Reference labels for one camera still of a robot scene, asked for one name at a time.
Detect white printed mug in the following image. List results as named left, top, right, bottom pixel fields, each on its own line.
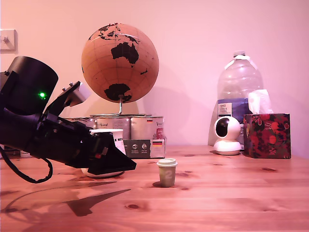
left=81, top=129, right=126, bottom=179

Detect tin can with flag label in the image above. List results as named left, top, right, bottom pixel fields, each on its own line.
left=130, top=116, right=165, bottom=141

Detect cork globe on metal stand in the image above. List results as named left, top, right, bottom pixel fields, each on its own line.
left=81, top=23, right=159, bottom=117

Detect large clear water bottle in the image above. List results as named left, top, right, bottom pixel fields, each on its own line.
left=216, top=50, right=264, bottom=145

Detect floral tissue box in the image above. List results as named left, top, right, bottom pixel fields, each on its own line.
left=243, top=113, right=292, bottom=160

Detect white tissue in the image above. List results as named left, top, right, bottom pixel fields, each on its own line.
left=248, top=88, right=274, bottom=115

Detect thick black cable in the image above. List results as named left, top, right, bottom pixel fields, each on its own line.
left=0, top=144, right=53, bottom=184

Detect grey camera box on bracket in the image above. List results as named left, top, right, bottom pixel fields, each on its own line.
left=43, top=81, right=92, bottom=119

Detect white wall switch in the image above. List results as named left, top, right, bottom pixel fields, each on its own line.
left=0, top=29, right=18, bottom=54

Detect small white round camera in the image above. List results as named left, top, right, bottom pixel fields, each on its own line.
left=213, top=116, right=242, bottom=156

